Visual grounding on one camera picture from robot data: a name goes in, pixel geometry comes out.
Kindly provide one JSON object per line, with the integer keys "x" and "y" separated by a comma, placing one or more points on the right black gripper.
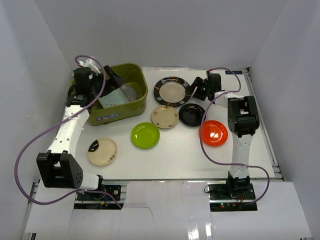
{"x": 198, "y": 83}

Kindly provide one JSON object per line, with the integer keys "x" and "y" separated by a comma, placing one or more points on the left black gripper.
{"x": 103, "y": 81}

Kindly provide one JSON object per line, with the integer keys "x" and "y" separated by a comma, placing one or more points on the light blue rectangular dish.
{"x": 113, "y": 99}

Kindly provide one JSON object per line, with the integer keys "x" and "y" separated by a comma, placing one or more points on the dark-rimmed beige plate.
{"x": 171, "y": 91}

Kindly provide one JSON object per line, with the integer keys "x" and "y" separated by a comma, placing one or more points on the grey deer pattern plate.
{"x": 128, "y": 92}

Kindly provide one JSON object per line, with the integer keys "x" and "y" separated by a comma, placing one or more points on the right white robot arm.
{"x": 242, "y": 120}

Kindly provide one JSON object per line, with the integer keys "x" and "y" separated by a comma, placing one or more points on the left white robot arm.
{"x": 57, "y": 166}

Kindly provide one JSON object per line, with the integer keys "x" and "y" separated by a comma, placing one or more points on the olive green plastic bin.
{"x": 133, "y": 78}

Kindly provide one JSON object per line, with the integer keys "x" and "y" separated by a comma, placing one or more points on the black glossy plate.
{"x": 191, "y": 114}

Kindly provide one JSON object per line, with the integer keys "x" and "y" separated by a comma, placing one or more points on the small beige patterned plate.
{"x": 164, "y": 117}

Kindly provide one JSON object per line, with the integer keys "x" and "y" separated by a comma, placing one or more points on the orange glossy plate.
{"x": 213, "y": 133}

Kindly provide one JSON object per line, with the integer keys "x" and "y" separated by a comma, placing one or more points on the lime green plate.
{"x": 145, "y": 135}

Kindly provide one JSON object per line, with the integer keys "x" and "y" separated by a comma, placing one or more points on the cream plate with black mark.
{"x": 102, "y": 152}

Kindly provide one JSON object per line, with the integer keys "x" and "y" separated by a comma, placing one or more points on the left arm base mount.
{"x": 111, "y": 199}

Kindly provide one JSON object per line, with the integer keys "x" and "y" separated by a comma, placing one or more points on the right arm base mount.
{"x": 220, "y": 200}

